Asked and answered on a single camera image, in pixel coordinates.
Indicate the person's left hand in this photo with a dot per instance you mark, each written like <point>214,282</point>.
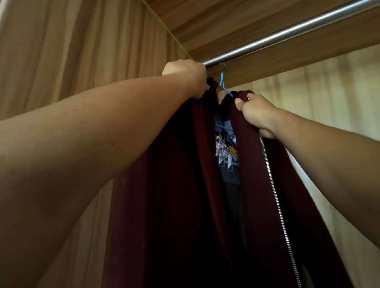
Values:
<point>192,77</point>

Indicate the person's right hand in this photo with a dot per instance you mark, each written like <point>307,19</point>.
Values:
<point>258,114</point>

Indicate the black graphic t-shirt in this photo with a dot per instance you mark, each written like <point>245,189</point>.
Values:
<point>230,178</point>

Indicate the maroon zip jacket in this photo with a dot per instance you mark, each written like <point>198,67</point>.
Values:
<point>171,219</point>

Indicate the person's left forearm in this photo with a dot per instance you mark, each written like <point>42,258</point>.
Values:
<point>59,164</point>

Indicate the person's right forearm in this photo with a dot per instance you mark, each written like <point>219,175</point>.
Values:
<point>349,165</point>

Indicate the metal hanging rod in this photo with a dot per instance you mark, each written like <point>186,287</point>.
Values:
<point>299,27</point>

